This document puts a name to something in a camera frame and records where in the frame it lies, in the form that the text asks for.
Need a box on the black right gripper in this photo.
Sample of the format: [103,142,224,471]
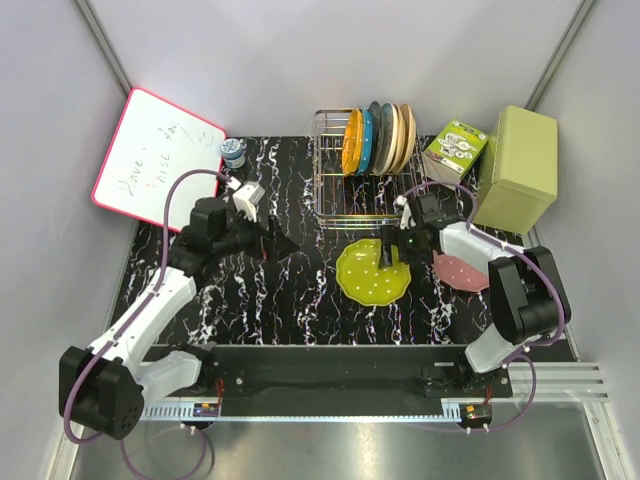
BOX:
[377,224,433,270]

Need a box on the lime green polka dot plate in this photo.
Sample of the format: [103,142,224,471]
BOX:
[336,239,411,306]

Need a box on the orange polka dot plate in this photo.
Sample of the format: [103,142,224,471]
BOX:
[341,108,364,176]

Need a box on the blue polka dot plate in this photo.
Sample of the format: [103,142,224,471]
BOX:
[356,108,376,175]

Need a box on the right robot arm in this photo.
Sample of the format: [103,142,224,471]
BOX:
[379,194,571,397]

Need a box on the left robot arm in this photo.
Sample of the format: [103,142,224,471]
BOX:
[58,197,299,444]

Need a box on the cream plate in rack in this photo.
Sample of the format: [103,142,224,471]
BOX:
[383,103,406,174]

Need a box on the beige plate in rack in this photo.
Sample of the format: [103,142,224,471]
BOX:
[392,104,417,174]

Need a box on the teal grey plate in rack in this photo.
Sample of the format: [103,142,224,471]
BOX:
[373,103,395,175]

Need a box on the dark teal plate in rack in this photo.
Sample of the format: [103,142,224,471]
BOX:
[368,100,382,175]

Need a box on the pink polka dot plate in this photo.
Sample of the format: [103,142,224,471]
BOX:
[432,253,489,293]

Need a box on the small blue lidded jar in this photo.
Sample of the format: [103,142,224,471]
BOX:
[220,138,246,170]

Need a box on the green printed paper box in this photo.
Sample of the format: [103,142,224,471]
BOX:
[422,118,489,187]

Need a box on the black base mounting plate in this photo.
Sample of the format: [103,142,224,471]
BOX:
[158,344,514,417]

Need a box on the light green metal tin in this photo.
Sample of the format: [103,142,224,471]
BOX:
[474,105,558,235]

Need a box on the pink framed whiteboard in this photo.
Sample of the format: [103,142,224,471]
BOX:
[92,88,226,226]

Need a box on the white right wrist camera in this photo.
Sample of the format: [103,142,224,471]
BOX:
[394,195,415,230]

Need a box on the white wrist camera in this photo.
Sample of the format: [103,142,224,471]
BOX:
[228,177,265,223]
[394,195,415,230]

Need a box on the metal wire dish rack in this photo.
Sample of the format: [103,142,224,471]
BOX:
[312,108,434,230]

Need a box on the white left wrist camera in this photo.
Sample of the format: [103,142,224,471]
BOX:
[228,177,265,223]

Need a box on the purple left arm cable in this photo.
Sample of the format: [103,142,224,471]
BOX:
[64,169,219,479]

